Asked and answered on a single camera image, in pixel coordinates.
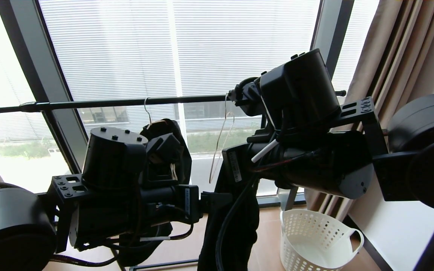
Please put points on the black clothes rack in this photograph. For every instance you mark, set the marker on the black clothes rack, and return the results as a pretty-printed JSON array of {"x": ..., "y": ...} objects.
[{"x": 107, "y": 102}]

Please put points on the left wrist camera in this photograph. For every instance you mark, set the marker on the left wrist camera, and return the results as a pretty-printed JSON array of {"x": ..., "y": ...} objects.
[{"x": 164, "y": 150}]

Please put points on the black garment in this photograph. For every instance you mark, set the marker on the black garment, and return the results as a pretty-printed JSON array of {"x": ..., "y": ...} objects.
[{"x": 239, "y": 233}]

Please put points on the black shorts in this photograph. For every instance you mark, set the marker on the black shorts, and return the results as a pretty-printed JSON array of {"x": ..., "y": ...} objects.
[{"x": 181, "y": 150}]

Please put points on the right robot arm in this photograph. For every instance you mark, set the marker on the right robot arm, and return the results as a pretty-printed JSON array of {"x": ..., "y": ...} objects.
[{"x": 300, "y": 86}]

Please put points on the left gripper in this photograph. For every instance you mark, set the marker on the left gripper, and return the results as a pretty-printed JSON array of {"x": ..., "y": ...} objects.
[{"x": 171, "y": 203}]

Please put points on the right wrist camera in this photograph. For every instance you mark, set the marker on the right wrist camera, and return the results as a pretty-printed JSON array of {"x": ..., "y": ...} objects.
[{"x": 247, "y": 98}]

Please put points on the white laundry basket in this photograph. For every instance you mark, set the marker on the white laundry basket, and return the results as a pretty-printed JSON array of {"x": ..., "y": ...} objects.
[{"x": 315, "y": 248}]

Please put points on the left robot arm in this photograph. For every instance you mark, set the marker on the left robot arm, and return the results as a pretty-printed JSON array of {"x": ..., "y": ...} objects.
[{"x": 111, "y": 162}]

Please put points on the pink clothes hanger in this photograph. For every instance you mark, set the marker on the pink clothes hanger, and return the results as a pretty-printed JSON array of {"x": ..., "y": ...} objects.
[
  {"x": 149, "y": 118},
  {"x": 226, "y": 109}
]

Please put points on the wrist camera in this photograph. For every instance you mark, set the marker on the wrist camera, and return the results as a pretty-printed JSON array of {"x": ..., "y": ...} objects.
[
  {"x": 164, "y": 150},
  {"x": 247, "y": 98}
]

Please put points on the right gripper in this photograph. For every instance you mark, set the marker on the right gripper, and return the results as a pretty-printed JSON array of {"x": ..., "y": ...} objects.
[{"x": 254, "y": 158}]

